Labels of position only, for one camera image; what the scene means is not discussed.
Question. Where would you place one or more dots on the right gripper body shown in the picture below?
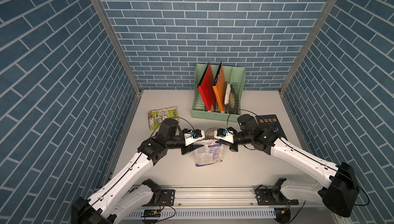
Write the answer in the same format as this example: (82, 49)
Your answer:
(232, 145)

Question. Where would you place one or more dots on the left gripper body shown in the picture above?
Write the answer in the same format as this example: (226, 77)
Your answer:
(186, 149)

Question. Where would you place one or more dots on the white oats bag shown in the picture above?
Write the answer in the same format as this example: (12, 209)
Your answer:
(208, 153)

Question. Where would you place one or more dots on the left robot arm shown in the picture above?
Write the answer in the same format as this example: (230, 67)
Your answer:
(113, 202)

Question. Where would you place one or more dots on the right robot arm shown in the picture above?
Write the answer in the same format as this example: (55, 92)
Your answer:
(335, 185)

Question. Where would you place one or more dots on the red patterned breakfast bowl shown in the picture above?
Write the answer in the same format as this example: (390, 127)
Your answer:
(210, 133)

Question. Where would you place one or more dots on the dark patterned book in organizer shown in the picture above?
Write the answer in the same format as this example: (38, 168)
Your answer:
(231, 100)

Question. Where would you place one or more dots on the green comic book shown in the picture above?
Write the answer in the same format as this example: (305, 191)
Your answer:
(155, 117)

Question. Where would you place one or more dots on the black book with antlers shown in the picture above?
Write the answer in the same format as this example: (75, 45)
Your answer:
(271, 122)

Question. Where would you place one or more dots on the orange folder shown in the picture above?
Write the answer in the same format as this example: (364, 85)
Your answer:
(219, 88)

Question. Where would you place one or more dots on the red folder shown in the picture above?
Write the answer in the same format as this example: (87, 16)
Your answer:
(206, 90)

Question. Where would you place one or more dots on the mint green file organizer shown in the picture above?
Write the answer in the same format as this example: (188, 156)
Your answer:
(233, 75)

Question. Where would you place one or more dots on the small black electronics board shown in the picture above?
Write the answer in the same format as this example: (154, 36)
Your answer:
(150, 213)

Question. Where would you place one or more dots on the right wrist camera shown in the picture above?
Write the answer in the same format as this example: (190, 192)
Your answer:
(224, 135)

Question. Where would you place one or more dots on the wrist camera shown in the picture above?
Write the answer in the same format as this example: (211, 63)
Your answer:
(192, 136)
(224, 135)

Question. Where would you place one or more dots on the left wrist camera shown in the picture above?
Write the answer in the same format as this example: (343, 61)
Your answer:
(192, 136)

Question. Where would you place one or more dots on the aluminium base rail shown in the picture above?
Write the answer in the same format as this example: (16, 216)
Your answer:
(201, 197)

